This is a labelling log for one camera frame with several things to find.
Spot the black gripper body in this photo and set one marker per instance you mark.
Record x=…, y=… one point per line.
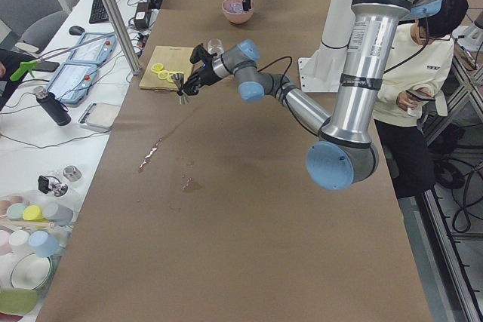
x=204, y=76

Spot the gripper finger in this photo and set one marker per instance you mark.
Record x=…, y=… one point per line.
x=246, y=4
x=181, y=91
x=192, y=82

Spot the steel jigger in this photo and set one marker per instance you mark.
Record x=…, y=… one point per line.
x=178, y=79

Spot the pile of clear ice cubes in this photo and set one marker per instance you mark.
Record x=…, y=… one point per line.
x=233, y=6

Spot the clear wine glass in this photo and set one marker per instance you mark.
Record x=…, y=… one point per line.
x=215, y=47

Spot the pink bowl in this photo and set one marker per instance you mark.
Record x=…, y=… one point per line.
x=238, y=18

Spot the lemon slice middle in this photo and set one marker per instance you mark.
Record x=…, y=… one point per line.
x=164, y=75

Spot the wooden cutting board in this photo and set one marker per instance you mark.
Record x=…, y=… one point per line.
x=174, y=59

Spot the lemon slice far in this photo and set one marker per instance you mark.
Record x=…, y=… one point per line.
x=157, y=67

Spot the blue teach pendant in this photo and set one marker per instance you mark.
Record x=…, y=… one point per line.
x=71, y=82
x=93, y=47

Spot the black keyboard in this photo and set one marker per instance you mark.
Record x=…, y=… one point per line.
x=98, y=13

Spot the brown table mat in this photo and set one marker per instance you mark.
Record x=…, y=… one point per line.
x=205, y=212

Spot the computer mouse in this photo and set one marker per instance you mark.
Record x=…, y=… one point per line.
x=76, y=30

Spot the black thermos bottle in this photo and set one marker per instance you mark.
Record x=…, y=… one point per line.
x=54, y=108

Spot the grey office chair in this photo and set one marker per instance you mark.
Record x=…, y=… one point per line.
x=34, y=22

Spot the seated person in white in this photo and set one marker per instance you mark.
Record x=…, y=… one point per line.
x=420, y=60

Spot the grey mug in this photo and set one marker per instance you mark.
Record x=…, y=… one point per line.
x=58, y=213

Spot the yellow mug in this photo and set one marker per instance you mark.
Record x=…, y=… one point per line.
x=33, y=213

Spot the light blue mug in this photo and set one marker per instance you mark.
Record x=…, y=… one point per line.
x=43, y=244

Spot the green mug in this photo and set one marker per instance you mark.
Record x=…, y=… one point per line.
x=15, y=211

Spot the white mug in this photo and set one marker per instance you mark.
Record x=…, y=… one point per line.
x=19, y=242

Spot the pale green plate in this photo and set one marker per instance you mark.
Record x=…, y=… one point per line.
x=31, y=272

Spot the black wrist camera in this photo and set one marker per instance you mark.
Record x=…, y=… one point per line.
x=200, y=54

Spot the aluminium frame post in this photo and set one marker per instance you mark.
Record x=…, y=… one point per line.
x=116, y=20

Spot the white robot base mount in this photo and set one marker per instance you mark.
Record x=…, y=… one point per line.
x=321, y=72

